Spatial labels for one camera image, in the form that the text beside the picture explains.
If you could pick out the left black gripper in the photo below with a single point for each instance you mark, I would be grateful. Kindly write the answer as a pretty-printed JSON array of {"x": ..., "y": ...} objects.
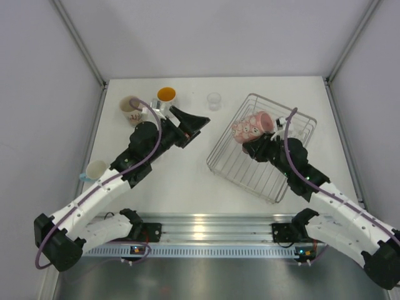
[{"x": 190, "y": 125}]

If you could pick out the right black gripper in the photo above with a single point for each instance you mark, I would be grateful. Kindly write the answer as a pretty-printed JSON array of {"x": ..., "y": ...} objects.
[{"x": 260, "y": 145}]

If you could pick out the pink patterned mug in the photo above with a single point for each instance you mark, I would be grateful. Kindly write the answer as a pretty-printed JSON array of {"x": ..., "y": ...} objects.
[{"x": 252, "y": 126}]

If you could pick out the cream coral pattern mug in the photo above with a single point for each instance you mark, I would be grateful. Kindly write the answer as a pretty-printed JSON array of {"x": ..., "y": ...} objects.
[{"x": 133, "y": 110}]

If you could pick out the light blue mug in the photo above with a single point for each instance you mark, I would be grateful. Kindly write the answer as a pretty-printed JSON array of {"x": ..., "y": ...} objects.
[{"x": 94, "y": 171}]

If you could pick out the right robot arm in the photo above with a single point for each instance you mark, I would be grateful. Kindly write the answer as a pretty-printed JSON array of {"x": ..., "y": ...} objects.
[{"x": 331, "y": 217}]

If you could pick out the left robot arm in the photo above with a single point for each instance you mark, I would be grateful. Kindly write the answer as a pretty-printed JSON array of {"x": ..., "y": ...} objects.
[{"x": 67, "y": 234}]

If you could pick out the orange interior white mug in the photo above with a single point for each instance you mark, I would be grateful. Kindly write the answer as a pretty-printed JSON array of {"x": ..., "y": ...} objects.
[{"x": 166, "y": 97}]

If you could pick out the clear glass cup far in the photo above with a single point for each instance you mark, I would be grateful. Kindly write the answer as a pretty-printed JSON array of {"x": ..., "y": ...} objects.
[{"x": 214, "y": 101}]

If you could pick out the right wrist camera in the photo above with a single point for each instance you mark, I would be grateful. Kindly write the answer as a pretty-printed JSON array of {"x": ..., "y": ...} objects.
[{"x": 279, "y": 130}]

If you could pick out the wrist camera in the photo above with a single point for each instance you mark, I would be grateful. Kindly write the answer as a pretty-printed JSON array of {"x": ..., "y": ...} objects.
[
  {"x": 160, "y": 108},
  {"x": 279, "y": 130}
]

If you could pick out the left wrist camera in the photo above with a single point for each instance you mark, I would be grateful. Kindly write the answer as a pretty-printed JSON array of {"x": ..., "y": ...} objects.
[{"x": 160, "y": 108}]

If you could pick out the wire dish rack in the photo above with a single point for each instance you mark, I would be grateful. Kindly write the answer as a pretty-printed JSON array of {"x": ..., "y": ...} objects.
[{"x": 249, "y": 165}]

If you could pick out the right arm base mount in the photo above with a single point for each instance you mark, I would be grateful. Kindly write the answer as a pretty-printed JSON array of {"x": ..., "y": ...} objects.
[{"x": 284, "y": 233}]

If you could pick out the aluminium mounting rail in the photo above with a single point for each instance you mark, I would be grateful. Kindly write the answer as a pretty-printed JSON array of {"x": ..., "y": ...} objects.
[{"x": 216, "y": 228}]

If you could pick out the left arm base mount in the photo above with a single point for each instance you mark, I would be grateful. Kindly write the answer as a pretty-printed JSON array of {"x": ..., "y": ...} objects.
[{"x": 150, "y": 231}]

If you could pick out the perforated cable duct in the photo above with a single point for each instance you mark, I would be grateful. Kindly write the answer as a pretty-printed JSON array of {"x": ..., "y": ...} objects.
[{"x": 170, "y": 251}]

